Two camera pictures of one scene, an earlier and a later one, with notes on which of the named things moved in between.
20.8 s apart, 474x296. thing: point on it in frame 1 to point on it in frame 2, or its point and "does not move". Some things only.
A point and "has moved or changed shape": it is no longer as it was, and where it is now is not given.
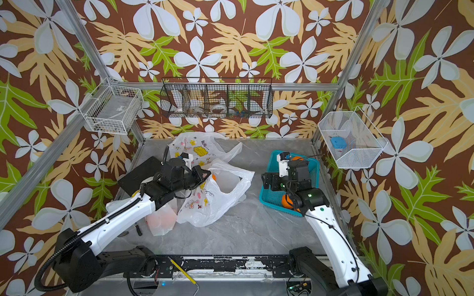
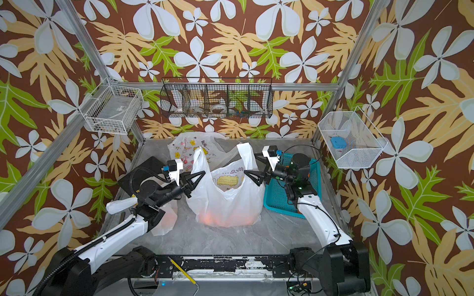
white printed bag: [227, 185] has moved or changed shape
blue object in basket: [338, 142] does not move
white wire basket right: [350, 139] does not move
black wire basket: [216, 97] does not move
